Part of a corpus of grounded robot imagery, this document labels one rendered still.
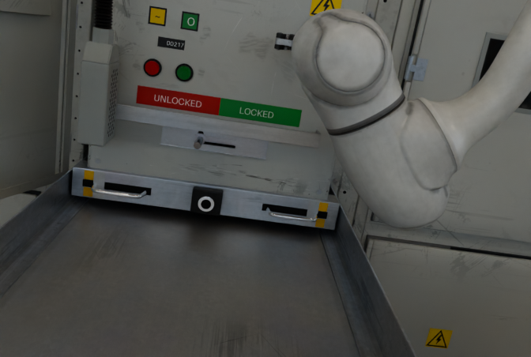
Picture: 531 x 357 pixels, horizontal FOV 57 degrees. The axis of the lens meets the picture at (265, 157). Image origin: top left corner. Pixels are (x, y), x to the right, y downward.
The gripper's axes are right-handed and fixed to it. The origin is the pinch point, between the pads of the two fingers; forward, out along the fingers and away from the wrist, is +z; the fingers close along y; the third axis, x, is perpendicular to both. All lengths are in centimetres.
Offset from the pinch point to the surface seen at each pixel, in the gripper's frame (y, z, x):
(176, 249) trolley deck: -17.8, -11.6, -38.4
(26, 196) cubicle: -56, 16, -44
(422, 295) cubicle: 42, 16, -57
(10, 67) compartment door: -55, 7, -13
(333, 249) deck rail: 11.9, -3.7, -38.0
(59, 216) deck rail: -41, -5, -38
